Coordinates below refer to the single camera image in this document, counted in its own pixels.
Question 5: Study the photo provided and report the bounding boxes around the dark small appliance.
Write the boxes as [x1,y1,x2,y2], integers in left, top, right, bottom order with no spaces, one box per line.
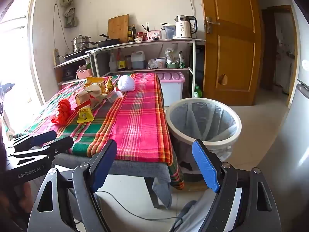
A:
[62,66,74,79]

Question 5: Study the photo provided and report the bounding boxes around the pink lid storage box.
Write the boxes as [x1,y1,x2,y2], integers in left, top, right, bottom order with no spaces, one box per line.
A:
[157,72,186,107]

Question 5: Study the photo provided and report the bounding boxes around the hanging grey green cloth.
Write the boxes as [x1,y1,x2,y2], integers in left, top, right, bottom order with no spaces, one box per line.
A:
[59,0,79,28]

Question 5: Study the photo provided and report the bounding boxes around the white kitchen shelf unit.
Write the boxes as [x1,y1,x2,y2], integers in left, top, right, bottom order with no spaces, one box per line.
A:
[86,39,205,97]

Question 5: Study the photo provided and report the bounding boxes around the pink plastic basket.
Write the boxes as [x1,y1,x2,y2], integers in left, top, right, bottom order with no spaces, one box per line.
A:
[76,68,93,80]

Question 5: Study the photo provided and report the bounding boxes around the water filter pitcher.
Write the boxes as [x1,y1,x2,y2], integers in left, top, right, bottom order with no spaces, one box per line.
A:
[160,24,177,40]

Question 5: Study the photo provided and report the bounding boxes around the bagged dry goods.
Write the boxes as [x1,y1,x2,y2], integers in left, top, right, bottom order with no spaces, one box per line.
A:
[165,44,180,64]

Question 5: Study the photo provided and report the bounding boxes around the pink utensil holder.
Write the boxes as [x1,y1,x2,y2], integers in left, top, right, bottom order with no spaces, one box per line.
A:
[147,30,162,41]

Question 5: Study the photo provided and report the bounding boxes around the small yellow snack packet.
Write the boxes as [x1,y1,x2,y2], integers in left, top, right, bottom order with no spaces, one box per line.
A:
[74,100,94,124]

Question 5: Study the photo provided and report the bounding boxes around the white round trash bin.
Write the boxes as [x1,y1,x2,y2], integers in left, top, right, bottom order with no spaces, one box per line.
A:
[165,98,242,183]

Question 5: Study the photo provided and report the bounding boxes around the brown doorway frame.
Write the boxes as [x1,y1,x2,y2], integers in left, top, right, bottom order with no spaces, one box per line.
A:
[262,5,298,107]

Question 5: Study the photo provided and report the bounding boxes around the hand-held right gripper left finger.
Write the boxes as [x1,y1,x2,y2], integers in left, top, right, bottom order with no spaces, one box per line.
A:
[30,139,118,232]

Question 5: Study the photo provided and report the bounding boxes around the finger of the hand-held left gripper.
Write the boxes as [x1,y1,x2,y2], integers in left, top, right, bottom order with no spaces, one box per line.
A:
[6,130,58,151]
[5,136,74,165]

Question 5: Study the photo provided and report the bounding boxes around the bright window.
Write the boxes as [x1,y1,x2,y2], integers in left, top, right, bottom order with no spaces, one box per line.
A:
[0,0,46,136]

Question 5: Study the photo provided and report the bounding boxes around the dark metal table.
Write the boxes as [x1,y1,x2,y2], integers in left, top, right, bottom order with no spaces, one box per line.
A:
[144,177,160,209]

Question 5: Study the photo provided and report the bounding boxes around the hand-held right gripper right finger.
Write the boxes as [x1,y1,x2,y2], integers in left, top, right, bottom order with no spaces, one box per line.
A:
[192,139,283,232]

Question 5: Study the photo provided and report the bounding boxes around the person's grey trouser leg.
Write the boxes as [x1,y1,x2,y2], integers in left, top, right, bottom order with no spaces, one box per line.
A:
[169,188,244,232]

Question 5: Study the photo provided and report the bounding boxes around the white foam fruit net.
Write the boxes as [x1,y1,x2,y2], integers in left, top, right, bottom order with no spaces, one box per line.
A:
[117,75,136,92]

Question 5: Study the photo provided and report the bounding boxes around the silver refrigerator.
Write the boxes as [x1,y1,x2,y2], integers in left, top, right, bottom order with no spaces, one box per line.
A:
[278,2,309,179]

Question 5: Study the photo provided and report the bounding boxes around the plastic jug dark liquid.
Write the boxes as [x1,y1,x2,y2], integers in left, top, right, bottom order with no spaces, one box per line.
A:
[131,51,146,69]

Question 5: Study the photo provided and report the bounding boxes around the black cooktop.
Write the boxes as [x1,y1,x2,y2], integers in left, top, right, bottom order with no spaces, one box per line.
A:
[63,49,91,60]

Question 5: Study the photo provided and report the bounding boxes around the clear plastic container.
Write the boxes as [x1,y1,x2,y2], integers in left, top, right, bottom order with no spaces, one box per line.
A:
[106,89,123,103]

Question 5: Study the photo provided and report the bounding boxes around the low brown shelf unit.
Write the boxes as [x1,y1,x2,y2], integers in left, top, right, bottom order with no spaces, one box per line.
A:
[53,53,97,90]

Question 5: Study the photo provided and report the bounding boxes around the red green plaid tablecloth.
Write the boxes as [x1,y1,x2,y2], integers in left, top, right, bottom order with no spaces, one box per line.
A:
[18,72,185,190]

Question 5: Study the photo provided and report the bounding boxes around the person's left hand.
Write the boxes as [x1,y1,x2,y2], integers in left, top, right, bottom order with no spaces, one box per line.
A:
[0,181,34,223]

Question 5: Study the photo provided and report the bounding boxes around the translucent bin liner bag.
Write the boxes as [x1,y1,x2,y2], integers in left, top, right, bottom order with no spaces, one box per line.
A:
[169,100,238,165]

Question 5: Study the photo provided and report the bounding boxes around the white electric kettle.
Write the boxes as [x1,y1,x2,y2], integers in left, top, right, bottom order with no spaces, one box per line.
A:
[174,15,198,39]

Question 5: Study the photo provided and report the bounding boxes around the soy sauce bottle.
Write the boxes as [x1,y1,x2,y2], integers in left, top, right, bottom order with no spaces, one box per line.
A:
[116,49,126,72]

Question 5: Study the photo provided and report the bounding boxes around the green plastic bottle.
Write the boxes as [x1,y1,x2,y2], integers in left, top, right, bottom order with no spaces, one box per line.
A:
[193,83,203,98]

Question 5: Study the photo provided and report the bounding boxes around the wooden cutting board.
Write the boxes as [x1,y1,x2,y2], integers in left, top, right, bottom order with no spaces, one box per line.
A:
[107,14,129,43]

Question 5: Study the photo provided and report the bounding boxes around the metal door handle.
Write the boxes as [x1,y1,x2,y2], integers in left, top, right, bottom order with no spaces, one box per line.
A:
[204,16,221,34]

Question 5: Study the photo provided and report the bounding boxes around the steel steamer pot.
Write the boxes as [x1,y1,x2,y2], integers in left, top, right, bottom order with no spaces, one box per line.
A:
[71,35,92,53]

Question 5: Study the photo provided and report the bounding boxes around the wooden door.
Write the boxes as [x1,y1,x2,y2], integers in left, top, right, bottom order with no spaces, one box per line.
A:
[198,0,262,107]

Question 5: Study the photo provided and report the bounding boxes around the clear plastic bottle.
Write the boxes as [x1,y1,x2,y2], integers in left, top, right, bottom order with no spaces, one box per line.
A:
[109,52,117,72]

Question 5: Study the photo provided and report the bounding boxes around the black floor cable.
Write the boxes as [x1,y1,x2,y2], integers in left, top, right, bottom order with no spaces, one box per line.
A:
[95,190,194,223]

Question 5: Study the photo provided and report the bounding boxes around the orange mesh bag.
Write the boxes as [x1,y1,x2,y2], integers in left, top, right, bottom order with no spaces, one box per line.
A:
[51,99,72,125]

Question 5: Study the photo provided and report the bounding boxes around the black frying pan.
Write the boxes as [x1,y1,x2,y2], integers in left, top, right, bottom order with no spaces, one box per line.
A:
[97,34,121,47]

